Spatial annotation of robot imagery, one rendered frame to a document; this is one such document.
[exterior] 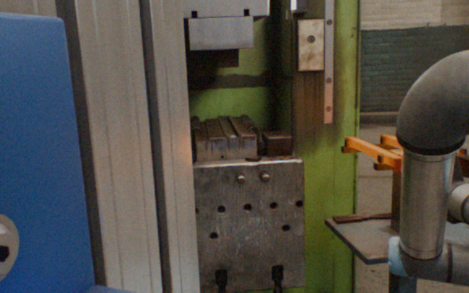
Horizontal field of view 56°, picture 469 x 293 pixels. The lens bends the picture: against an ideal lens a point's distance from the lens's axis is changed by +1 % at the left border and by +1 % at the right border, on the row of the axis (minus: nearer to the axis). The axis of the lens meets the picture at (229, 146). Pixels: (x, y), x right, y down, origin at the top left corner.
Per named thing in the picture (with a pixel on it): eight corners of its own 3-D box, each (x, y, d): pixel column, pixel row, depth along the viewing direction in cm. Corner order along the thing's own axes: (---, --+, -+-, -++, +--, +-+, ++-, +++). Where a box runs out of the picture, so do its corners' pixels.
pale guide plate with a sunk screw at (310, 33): (323, 70, 153) (324, 19, 150) (298, 71, 153) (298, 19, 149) (322, 69, 155) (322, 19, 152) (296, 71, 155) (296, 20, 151)
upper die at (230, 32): (253, 48, 138) (252, 16, 136) (190, 50, 136) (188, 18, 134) (239, 48, 179) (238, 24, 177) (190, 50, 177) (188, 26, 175)
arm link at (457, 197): (461, 190, 84) (501, 187, 85) (445, 184, 88) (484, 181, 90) (458, 228, 86) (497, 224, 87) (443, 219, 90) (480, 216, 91)
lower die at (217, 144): (256, 157, 145) (256, 132, 144) (196, 161, 144) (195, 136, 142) (242, 134, 186) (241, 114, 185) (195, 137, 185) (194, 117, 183)
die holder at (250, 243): (305, 286, 150) (304, 159, 141) (194, 295, 147) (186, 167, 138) (274, 223, 205) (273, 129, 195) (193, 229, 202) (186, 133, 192)
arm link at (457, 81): (388, 81, 57) (387, 290, 87) (488, 80, 53) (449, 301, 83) (393, 37, 65) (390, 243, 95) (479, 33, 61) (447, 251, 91)
